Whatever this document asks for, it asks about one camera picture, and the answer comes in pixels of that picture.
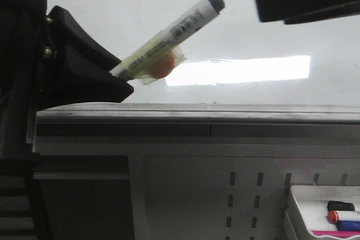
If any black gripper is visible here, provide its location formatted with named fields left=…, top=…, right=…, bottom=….
left=1, top=0, right=134, bottom=239

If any white black whiteboard marker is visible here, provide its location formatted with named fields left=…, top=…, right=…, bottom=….
left=110, top=0, right=225, bottom=85

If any white whiteboard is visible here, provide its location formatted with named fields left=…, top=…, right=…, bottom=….
left=33, top=0, right=360, bottom=139

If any dark cabinet unit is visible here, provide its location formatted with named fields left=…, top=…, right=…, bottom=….
left=34, top=156, right=134, bottom=239

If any white slotted shelf panel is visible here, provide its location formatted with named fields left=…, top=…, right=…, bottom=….
left=129, top=147, right=359, bottom=239

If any white plastic tray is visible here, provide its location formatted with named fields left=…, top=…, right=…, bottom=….
left=283, top=185, right=359, bottom=239

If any red capped marker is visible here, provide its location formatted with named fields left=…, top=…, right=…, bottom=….
left=326, top=210, right=360, bottom=224

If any blue capped marker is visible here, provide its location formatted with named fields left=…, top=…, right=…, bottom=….
left=336, top=220, right=360, bottom=232

